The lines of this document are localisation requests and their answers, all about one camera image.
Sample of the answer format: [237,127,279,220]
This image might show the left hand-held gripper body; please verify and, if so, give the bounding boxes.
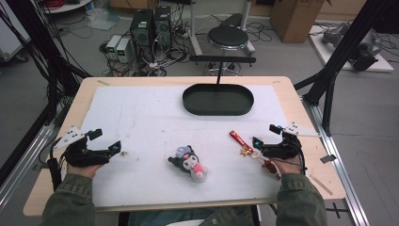
[52,125,111,168]

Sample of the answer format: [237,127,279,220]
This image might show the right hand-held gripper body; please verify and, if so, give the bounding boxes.
[260,121,321,161]

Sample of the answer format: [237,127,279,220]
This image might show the red strap keychain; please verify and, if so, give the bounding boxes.
[229,130,282,182]

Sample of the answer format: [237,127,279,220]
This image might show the black tray hanger stand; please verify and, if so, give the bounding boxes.
[182,55,257,117]

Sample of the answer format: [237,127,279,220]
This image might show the black and pink plush toy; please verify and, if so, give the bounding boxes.
[168,144,209,184]

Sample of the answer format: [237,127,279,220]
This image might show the person's right hand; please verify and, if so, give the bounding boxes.
[279,156,304,176]

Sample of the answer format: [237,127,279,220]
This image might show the person's left hand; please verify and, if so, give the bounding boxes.
[66,163,105,180]

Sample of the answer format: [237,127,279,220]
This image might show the white table mat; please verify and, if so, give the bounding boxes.
[79,84,295,208]

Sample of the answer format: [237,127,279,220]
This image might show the grey tape piece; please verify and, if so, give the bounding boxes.
[320,153,338,165]

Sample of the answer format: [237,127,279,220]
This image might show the thin wooden stick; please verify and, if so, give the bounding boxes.
[310,174,334,196]

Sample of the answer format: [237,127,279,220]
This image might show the white power supply unit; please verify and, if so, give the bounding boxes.
[105,34,122,59]
[115,38,133,64]

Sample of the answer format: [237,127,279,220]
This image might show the black round stool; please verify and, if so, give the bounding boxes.
[203,12,250,77]

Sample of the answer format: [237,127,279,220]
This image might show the cardboard box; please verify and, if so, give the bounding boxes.
[269,0,332,44]

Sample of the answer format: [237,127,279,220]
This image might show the black computer tower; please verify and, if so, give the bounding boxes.
[129,8,155,63]
[152,5,173,52]

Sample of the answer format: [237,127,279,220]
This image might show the clear plastic bag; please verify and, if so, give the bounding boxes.
[86,7,120,31]

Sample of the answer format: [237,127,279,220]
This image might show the grey and black device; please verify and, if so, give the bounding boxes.
[350,30,384,73]

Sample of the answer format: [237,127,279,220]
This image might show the white floor board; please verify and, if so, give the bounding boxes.
[308,24,395,73]

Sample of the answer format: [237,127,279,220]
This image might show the white round table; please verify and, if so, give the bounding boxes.
[40,0,94,14]

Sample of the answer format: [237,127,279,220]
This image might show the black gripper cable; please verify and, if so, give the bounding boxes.
[46,137,64,193]

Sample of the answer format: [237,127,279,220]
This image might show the aluminium rail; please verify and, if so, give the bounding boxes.
[0,122,56,206]
[301,94,372,226]

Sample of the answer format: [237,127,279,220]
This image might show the black metal frame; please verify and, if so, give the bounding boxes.
[5,0,92,127]
[294,0,399,137]

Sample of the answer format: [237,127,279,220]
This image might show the tangle of floor cables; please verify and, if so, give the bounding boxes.
[99,12,191,78]

